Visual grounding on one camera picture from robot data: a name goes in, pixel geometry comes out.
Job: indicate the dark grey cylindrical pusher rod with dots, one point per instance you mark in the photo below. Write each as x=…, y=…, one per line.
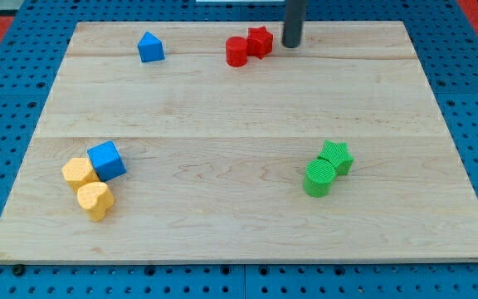
x=295, y=12

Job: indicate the red cylinder block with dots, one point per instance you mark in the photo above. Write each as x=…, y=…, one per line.
x=236, y=51

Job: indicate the wooden board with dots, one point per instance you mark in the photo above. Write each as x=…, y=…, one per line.
x=215, y=155

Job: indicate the red star block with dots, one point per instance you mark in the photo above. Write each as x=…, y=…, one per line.
x=259, y=42

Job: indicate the green star block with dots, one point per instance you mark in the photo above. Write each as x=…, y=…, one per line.
x=338, y=155

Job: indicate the blue pentagon block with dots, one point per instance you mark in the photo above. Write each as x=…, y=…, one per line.
x=150, y=48

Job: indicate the green cylinder block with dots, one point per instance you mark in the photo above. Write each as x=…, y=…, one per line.
x=319, y=176

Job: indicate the blue cube block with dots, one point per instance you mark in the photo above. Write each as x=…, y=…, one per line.
x=106, y=161

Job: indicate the yellow hexagon block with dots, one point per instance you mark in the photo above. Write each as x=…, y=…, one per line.
x=78, y=172

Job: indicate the yellow heart block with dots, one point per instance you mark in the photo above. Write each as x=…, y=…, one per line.
x=95, y=198

